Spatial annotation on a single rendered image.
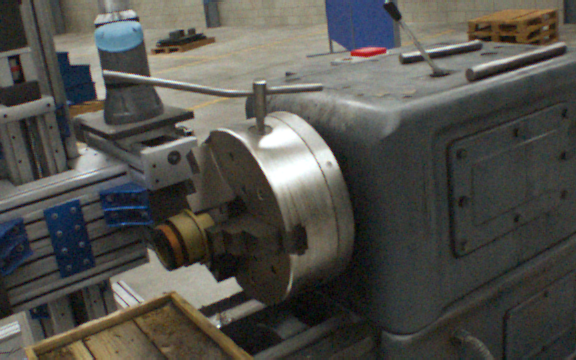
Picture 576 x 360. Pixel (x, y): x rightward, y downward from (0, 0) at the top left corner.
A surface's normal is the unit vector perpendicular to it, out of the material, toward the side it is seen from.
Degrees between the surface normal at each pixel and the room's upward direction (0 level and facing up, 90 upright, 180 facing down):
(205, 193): 59
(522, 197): 90
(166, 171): 90
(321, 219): 82
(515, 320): 90
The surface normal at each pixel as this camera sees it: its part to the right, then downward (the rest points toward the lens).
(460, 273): 0.55, 0.20
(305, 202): 0.47, -0.14
